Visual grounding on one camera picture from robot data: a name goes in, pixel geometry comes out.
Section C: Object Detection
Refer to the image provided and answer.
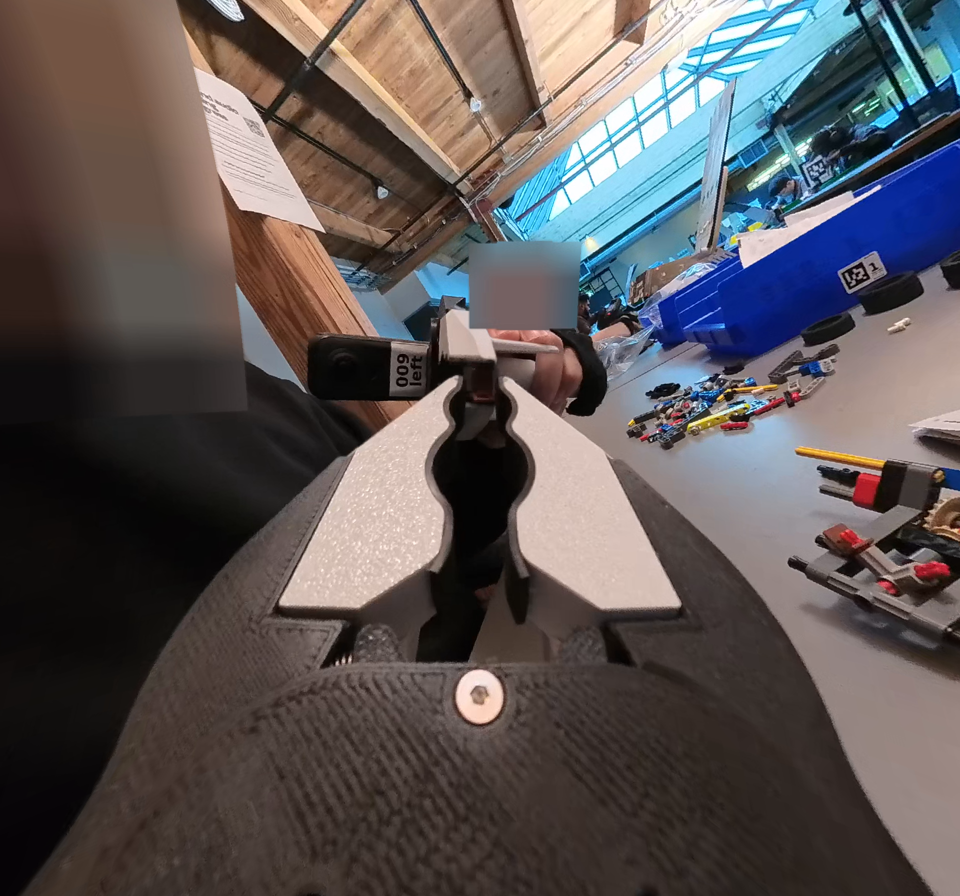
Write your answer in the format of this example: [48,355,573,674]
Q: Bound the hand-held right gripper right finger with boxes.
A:
[493,375,684,663]

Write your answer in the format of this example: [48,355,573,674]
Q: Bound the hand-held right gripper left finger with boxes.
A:
[276,374,466,663]

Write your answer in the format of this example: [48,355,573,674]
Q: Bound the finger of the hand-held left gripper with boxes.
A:
[439,307,499,372]
[457,401,501,442]

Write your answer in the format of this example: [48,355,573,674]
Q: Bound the pile of loose lego parts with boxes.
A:
[626,347,832,452]

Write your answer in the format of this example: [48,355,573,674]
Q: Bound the partly built lego vehicle chassis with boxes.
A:
[787,446,960,646]

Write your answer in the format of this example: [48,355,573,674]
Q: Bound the open lego instruction booklet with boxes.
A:
[909,408,960,455]

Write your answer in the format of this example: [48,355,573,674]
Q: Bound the person's left hand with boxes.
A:
[491,327,585,411]

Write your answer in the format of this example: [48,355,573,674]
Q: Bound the clear plastic bag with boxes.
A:
[592,326,660,381]

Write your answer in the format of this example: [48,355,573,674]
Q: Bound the person's black clothed torso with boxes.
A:
[0,363,376,896]

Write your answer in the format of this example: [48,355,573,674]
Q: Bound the white paper notice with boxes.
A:
[193,67,326,235]

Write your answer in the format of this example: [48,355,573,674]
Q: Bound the blue bin with marker label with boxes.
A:
[716,142,960,357]

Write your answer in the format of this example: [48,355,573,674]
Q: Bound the cardboard sign on white stand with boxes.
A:
[693,78,738,254]

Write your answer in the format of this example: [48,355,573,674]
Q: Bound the white paper sheets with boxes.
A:
[738,187,885,267]

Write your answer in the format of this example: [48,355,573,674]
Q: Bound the square black white marker label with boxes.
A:
[837,251,888,294]

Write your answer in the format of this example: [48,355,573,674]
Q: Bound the wooden post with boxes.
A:
[180,33,414,432]

